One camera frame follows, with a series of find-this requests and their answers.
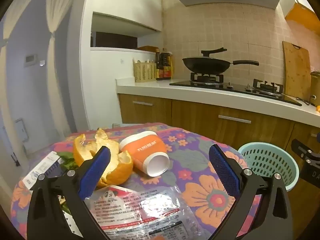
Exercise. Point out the printed plastic snack wrapper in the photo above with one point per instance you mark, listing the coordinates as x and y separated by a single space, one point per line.
140 210

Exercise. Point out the wooden box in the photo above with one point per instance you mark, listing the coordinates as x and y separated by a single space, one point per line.
147 48

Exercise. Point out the orange peel scrap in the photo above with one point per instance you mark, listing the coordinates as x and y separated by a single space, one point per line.
318 108

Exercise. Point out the wall socket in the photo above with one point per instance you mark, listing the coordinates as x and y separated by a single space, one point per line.
116 125

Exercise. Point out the yellow wicker utensil basket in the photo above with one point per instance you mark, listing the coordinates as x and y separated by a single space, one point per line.
145 72

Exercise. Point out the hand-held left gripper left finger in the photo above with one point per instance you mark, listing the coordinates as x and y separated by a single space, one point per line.
95 172

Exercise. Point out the floral tablecloth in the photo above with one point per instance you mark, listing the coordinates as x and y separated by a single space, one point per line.
200 155

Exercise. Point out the wooden kitchen cabinet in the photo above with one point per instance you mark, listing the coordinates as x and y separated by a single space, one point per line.
195 120

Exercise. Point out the wall thermostat panel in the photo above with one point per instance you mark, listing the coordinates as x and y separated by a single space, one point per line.
30 60

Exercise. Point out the large orange peel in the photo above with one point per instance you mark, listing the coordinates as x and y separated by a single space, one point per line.
120 172

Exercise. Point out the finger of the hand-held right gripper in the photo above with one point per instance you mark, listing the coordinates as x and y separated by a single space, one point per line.
308 161

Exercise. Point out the teal plastic basket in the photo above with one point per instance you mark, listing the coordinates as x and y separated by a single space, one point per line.
270 160

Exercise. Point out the orange wall cabinet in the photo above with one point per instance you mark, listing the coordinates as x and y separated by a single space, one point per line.
300 17

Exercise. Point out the wooden cutting board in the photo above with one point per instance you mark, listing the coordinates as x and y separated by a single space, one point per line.
297 72

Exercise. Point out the white and blue packet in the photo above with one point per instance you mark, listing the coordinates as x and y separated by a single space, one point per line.
42 170

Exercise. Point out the white wall box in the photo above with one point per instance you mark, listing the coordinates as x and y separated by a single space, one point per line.
22 130

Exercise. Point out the green vegetable leaves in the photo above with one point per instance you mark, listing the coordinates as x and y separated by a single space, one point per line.
67 161

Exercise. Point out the white wall switch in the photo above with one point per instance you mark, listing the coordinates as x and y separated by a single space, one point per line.
42 62

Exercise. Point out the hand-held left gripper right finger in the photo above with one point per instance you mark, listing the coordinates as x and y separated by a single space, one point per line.
225 172

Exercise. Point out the white sheer curtain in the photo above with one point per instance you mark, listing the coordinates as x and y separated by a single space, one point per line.
52 42

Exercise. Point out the black gas stove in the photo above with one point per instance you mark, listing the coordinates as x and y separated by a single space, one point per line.
225 86

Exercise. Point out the black wok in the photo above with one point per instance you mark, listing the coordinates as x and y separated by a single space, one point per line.
207 66

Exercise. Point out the olive green pot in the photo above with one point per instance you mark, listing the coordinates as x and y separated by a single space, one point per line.
315 87

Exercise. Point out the slim dark sauce bottle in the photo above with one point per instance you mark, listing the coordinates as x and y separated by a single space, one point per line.
159 67

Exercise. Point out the orange and white paper cup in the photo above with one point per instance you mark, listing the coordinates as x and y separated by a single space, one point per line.
147 147

